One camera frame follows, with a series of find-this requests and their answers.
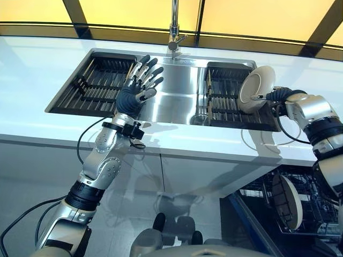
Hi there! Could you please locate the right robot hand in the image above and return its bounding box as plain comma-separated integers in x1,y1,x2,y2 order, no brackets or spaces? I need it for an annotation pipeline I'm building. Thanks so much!
257,86,308,108

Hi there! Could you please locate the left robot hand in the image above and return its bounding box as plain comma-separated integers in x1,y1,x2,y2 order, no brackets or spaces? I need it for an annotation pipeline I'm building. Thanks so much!
115,55,165,119

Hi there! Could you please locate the small cream deep plate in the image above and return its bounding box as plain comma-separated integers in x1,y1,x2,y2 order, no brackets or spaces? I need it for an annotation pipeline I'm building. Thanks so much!
237,65,277,114

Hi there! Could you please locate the large cream plate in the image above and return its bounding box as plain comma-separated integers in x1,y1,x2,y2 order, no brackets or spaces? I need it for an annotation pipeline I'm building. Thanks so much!
271,173,304,231

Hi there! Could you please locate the dishwasher plate rack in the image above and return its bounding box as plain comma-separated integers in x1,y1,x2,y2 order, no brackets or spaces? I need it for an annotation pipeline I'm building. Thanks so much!
240,170,341,237

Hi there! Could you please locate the dishwasher door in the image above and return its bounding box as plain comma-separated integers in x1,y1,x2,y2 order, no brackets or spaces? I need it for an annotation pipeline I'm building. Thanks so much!
227,192,277,257

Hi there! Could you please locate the black dish drying rack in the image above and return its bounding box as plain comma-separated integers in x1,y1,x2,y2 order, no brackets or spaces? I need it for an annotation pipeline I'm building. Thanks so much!
50,51,140,115
204,62,280,132

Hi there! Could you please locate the stainless steel sink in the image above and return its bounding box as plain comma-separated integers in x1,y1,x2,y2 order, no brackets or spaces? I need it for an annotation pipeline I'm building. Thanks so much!
44,48,282,133

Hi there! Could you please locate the chrome gooseneck faucet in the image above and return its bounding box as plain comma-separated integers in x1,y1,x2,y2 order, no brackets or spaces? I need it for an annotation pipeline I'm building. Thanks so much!
168,0,189,58

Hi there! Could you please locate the robot left leg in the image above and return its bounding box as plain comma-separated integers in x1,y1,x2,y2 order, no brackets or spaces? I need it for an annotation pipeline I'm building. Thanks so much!
129,212,166,257

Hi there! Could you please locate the robot leg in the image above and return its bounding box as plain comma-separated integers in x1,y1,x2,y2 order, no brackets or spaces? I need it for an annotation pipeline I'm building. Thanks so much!
191,229,205,246
129,212,166,257

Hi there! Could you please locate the robot right leg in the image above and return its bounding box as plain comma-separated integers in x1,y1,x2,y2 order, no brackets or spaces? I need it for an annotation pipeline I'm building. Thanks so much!
191,229,205,246

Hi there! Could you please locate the robot torso shell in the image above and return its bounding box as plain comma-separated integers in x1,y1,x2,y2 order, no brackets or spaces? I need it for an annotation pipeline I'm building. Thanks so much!
155,245,266,257

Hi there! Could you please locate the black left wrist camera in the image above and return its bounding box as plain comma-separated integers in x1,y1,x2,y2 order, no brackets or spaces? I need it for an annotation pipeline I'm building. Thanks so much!
101,120,146,140

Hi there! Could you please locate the thin black left wrist cable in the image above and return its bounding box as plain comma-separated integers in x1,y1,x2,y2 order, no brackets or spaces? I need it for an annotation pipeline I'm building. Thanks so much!
76,116,147,164

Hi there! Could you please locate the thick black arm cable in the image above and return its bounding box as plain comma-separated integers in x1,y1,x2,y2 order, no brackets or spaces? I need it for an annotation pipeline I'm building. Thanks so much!
0,196,68,257

